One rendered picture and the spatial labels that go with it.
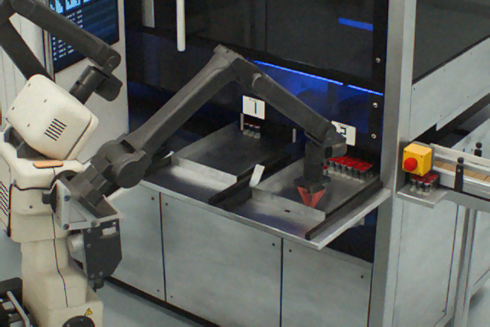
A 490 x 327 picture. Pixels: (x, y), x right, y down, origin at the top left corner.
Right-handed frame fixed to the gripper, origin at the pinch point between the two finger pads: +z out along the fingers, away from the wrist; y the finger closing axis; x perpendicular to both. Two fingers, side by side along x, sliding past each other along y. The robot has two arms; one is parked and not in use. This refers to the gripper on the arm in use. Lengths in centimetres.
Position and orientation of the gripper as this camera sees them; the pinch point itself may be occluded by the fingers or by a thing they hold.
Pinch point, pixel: (309, 208)
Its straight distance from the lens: 281.7
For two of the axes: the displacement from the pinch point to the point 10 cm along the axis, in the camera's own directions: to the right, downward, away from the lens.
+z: -0.7, 9.4, 3.2
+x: -7.9, -2.5, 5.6
